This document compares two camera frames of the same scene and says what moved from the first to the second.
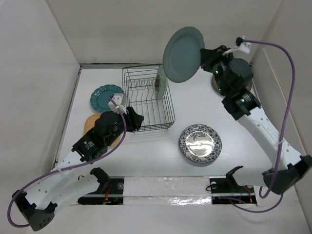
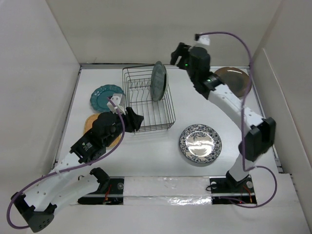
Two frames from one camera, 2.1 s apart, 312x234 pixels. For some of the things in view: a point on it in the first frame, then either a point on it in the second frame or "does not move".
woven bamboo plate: x=89 y=121 does not move
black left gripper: x=133 y=120 does not move
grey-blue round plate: x=183 y=54 to x=157 y=80
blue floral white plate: x=200 y=143 does not move
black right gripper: x=209 y=56 to x=183 y=50
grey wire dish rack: x=139 y=83 does not move
